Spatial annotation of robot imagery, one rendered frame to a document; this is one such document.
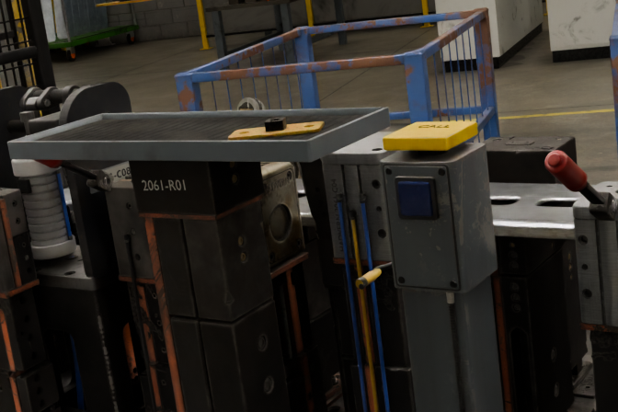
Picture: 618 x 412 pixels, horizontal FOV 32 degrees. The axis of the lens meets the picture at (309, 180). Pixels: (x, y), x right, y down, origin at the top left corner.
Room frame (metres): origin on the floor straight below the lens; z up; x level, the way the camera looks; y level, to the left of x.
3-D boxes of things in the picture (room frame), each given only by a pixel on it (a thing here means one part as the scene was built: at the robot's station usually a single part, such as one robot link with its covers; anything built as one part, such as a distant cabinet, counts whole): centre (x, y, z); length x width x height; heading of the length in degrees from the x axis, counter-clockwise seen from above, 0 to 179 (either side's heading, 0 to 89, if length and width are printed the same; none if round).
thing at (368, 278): (1.04, -0.07, 1.00); 0.12 x 0.01 x 0.01; 145
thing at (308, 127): (0.97, 0.02, 1.17); 0.08 x 0.04 x 0.01; 79
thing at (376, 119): (1.04, 0.11, 1.16); 0.37 x 0.14 x 0.02; 55
